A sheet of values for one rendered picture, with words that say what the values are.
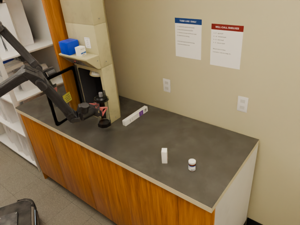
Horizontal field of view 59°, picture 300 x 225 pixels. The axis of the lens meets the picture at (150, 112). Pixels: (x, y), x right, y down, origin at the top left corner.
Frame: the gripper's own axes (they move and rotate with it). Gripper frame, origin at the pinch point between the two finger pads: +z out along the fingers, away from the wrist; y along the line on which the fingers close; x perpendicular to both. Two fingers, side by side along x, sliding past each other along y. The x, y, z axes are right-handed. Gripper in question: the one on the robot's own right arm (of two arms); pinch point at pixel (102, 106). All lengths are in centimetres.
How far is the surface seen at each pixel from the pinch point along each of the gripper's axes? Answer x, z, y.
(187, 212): 39, -16, -83
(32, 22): -40, 51, 162
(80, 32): -50, 7, 21
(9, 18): -52, 11, 130
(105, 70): -23.3, 11.1, 4.5
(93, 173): 55, -15, 4
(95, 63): -31.0, 3.5, 4.7
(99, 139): 22.2, -10.0, -3.8
